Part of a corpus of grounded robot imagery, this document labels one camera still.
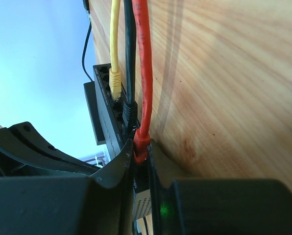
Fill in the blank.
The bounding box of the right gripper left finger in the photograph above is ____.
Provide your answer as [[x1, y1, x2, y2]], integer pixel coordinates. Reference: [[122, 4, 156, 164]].
[[0, 141, 133, 235]]

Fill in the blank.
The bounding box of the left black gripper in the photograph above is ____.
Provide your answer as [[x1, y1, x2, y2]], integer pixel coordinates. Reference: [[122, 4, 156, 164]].
[[0, 121, 99, 177]]

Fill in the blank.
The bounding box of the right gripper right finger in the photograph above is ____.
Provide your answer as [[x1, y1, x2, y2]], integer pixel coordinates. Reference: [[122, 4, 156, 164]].
[[148, 144, 292, 235]]

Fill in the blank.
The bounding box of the red ethernet cable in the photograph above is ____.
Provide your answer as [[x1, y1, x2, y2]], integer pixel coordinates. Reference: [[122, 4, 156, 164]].
[[132, 0, 153, 164]]

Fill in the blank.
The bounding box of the black network switch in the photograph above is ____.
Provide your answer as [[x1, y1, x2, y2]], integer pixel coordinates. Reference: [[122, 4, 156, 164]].
[[84, 63, 151, 220]]

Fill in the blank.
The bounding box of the black ethernet cable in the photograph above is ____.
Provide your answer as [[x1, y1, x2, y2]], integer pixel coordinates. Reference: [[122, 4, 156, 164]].
[[122, 0, 139, 133]]

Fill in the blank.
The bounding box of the yellow ethernet cable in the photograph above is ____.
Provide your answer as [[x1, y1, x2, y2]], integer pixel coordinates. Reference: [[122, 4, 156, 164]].
[[109, 0, 122, 101]]

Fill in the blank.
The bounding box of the black power adapter cable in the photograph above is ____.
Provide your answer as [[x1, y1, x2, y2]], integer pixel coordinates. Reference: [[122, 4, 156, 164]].
[[81, 0, 94, 81]]

